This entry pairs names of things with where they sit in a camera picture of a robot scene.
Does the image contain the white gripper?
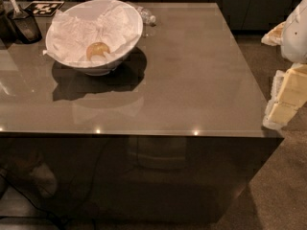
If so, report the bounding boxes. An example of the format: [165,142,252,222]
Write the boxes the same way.
[261,0,307,130]

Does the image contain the yellow apple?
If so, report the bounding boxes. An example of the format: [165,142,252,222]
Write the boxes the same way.
[86,42,110,60]

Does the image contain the clear plastic water bottle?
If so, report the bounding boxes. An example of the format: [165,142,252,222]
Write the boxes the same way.
[132,4,156,26]

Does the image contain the white paper towel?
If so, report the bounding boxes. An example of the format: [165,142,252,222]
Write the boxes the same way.
[42,5,141,64]

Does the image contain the black white fiducial marker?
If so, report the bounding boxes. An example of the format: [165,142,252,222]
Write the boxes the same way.
[25,1,64,17]

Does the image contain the black cup with utensil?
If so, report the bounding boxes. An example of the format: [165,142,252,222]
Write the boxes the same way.
[7,0,42,44]

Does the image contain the black floor cable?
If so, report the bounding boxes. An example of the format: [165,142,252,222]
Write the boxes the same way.
[0,172,70,230]

